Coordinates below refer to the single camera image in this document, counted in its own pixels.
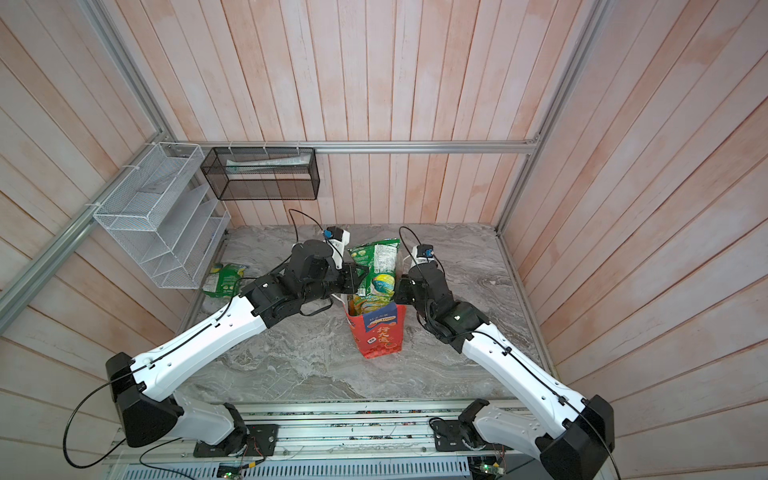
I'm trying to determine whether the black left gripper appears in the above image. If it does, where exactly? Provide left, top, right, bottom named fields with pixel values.
left=301, top=260, right=370, bottom=303

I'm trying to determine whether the black wire mesh basket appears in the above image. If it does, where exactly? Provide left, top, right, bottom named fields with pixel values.
left=201, top=146, right=321, bottom=201

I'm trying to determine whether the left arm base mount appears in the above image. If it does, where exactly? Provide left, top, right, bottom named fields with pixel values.
left=193, top=403, right=279, bottom=458

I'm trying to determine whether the white wire mesh shelf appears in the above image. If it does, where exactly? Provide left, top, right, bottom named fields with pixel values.
left=94, top=143, right=230, bottom=290

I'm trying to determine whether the aluminium frame rail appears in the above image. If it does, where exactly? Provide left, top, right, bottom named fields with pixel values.
left=1, top=1, right=615, bottom=331

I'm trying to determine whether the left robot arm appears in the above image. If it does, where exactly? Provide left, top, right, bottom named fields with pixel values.
left=106, top=227, right=367, bottom=456

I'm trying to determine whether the red paper bag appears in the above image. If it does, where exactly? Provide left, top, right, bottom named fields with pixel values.
left=342, top=295, right=406, bottom=359

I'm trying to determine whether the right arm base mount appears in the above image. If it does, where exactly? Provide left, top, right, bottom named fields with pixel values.
left=428, top=399, right=510, bottom=452

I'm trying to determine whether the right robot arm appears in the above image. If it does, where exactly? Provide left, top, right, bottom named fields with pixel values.
left=394, top=262, right=615, bottom=479

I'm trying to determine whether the green candy bag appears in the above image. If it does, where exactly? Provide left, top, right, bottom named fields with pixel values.
left=348, top=239, right=400, bottom=316
left=202, top=263, right=247, bottom=298

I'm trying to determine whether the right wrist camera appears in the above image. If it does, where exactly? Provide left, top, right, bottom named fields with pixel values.
left=410, top=243, right=437, bottom=266

